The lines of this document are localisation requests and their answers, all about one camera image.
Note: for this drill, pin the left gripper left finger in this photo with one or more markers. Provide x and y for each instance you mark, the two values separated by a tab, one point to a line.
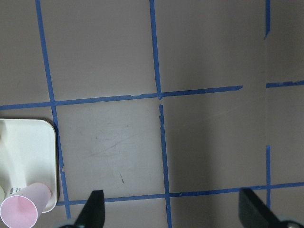
93	212

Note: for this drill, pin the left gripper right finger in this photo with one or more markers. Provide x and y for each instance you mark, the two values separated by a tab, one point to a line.
253	213

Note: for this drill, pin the pink cup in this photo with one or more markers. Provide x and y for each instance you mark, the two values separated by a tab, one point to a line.
23	209

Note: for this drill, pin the cream plastic tray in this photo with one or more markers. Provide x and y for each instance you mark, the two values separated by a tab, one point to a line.
28	154

